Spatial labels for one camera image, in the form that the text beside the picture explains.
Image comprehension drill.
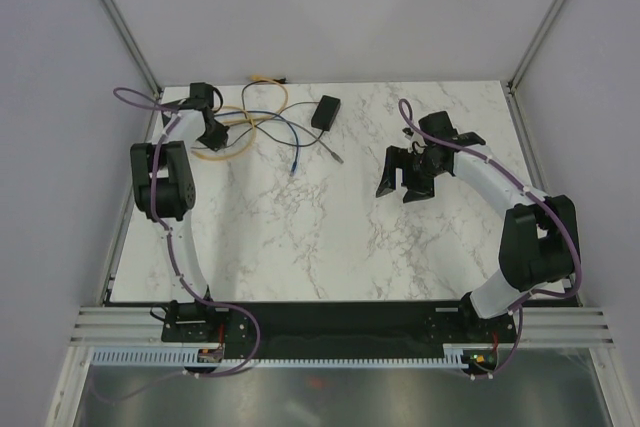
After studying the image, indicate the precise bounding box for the purple robot cable right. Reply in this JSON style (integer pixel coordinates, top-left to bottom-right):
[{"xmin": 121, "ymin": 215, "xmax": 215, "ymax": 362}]
[{"xmin": 397, "ymin": 98, "xmax": 584, "ymax": 382}]

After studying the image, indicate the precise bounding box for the yellow ethernet cable long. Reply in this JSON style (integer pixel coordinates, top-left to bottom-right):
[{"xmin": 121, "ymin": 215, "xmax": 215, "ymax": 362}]
[{"xmin": 192, "ymin": 75, "xmax": 290, "ymax": 163}]

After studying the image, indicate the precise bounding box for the blue ethernet cable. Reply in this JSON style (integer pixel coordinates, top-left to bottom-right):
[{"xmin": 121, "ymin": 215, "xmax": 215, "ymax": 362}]
[{"xmin": 219, "ymin": 111, "xmax": 307, "ymax": 177}]

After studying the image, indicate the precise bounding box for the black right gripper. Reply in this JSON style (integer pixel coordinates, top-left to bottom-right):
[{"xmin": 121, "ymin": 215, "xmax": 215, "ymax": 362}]
[{"xmin": 375, "ymin": 145, "xmax": 445, "ymax": 204}]

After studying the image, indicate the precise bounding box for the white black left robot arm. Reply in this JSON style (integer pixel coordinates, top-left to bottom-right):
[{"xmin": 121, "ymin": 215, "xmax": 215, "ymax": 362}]
[{"xmin": 130, "ymin": 82, "xmax": 228, "ymax": 305}]

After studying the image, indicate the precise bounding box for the aluminium frame rail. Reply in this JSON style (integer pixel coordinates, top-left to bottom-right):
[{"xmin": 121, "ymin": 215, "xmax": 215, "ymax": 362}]
[{"xmin": 70, "ymin": 301, "xmax": 614, "ymax": 348}]

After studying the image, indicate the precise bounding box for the purple robot cable left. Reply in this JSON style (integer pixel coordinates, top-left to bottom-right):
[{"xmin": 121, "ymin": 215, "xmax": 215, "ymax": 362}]
[{"xmin": 89, "ymin": 86, "xmax": 265, "ymax": 403}]

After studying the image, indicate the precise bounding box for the white slotted cable duct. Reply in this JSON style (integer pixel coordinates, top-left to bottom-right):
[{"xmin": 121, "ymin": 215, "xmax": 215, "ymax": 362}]
[{"xmin": 90, "ymin": 344, "xmax": 497, "ymax": 369}]

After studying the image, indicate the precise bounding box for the grey ethernet cable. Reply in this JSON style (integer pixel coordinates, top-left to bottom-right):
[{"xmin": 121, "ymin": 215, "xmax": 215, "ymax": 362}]
[{"xmin": 241, "ymin": 84, "xmax": 346, "ymax": 165}]

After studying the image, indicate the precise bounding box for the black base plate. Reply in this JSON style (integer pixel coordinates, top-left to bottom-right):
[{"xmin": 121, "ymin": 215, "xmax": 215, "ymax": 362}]
[{"xmin": 161, "ymin": 301, "xmax": 516, "ymax": 361}]

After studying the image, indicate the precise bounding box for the black network switch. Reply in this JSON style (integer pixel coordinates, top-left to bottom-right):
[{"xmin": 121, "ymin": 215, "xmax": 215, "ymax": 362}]
[{"xmin": 311, "ymin": 95, "xmax": 341, "ymax": 132}]

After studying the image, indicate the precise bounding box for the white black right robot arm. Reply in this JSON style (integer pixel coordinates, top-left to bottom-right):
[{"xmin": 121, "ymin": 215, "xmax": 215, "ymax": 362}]
[{"xmin": 376, "ymin": 111, "xmax": 580, "ymax": 341}]

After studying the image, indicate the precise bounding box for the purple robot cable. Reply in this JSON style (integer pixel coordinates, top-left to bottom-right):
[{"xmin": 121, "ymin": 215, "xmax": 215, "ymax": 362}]
[
  {"xmin": 89, "ymin": 86, "xmax": 265, "ymax": 403},
  {"xmin": 397, "ymin": 98, "xmax": 584, "ymax": 382}
]

